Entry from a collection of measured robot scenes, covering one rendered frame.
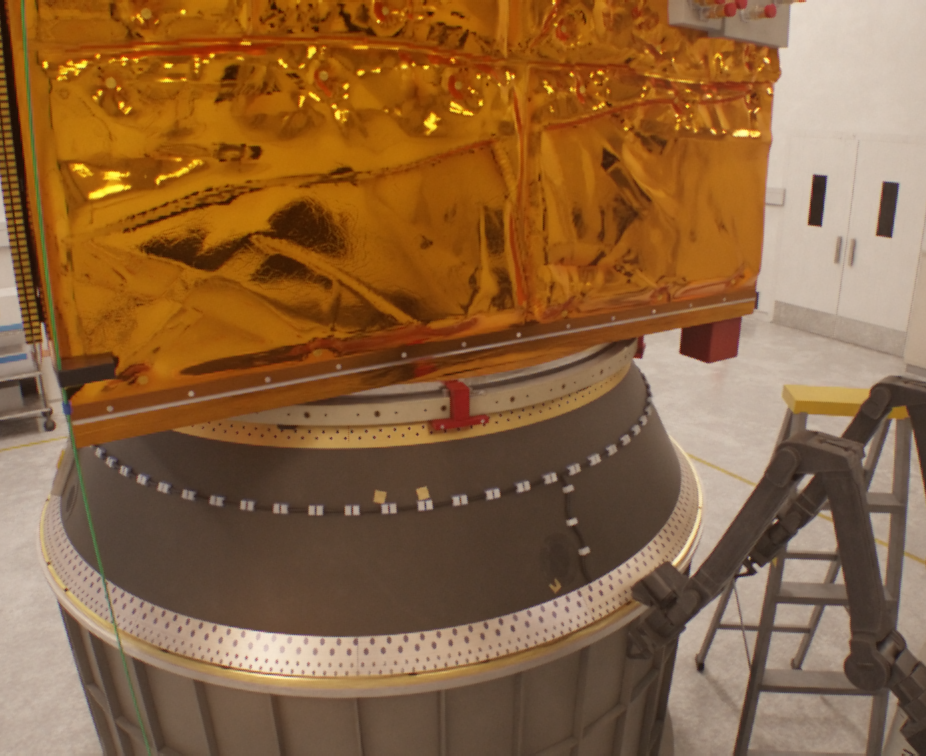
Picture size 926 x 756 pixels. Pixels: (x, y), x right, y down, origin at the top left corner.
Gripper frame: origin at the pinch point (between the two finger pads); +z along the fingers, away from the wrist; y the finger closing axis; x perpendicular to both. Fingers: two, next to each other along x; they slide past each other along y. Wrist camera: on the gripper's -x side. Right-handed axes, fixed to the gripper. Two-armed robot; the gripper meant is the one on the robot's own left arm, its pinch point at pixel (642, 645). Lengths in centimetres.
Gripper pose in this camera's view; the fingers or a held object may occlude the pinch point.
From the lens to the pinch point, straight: 171.2
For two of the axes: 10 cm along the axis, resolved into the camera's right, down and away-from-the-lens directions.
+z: -3.3, 6.9, 6.4
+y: -7.6, 2.1, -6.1
